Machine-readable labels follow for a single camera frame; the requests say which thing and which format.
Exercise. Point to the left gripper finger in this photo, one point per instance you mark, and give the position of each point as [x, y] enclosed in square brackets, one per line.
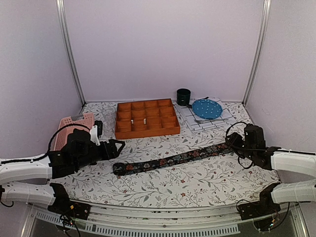
[114, 142]
[118, 150]

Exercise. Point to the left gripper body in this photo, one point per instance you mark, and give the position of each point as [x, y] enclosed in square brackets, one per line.
[88, 159]

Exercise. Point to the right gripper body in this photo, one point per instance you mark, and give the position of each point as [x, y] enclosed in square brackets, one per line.
[245, 151]

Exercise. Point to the dark floral tie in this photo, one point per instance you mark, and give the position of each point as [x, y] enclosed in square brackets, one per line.
[122, 169]

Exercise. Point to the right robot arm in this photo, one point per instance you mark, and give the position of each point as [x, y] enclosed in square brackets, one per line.
[277, 158]

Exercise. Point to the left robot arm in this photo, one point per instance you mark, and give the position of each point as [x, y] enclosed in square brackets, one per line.
[15, 172]

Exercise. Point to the clear plastic cup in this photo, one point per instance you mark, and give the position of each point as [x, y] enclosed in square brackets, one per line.
[108, 121]

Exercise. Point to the pink plastic basket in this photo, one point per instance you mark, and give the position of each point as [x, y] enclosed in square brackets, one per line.
[83, 122]

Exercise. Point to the orange wooden compartment tray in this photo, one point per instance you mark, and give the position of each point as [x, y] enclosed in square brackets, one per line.
[141, 119]

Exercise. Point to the blue dotted plate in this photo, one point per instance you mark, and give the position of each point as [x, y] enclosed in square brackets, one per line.
[207, 109]

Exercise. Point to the silver fork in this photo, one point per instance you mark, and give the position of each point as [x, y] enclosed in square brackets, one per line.
[210, 120]

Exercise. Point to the white grid placemat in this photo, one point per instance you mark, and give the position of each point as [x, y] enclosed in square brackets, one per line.
[188, 117]

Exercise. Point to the dark green mug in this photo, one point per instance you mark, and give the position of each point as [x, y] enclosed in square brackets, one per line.
[183, 96]

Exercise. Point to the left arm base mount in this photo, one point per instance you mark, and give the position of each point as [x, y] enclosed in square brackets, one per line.
[77, 210]

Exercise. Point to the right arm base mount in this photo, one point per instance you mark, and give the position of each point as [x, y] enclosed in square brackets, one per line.
[250, 210]

